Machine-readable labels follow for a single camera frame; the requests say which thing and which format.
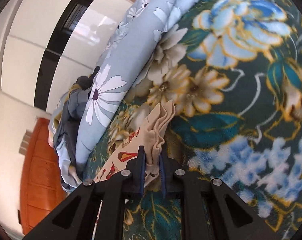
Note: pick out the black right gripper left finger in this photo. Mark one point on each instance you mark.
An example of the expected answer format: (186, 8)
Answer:
(95, 210)

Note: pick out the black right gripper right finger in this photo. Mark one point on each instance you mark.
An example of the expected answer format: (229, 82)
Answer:
(210, 209)

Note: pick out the cream car-print children's garment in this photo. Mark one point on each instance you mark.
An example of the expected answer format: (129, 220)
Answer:
(149, 135)

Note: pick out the light blue shirt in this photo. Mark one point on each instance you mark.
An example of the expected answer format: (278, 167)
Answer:
(69, 178)

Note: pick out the orange wooden bed headboard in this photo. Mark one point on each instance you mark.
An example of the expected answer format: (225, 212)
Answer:
(40, 185)

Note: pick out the dark grey garment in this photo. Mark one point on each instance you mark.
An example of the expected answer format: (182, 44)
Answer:
(72, 113)

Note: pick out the olive green garment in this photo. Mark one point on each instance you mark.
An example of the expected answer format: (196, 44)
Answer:
(56, 116)

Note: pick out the teal floral bed blanket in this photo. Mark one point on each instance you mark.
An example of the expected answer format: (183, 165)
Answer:
(233, 69)

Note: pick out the grey-blue daisy-print duvet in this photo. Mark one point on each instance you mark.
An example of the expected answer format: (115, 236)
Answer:
(122, 65)

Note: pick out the row of wall switches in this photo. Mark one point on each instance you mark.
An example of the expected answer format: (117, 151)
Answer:
(25, 142)

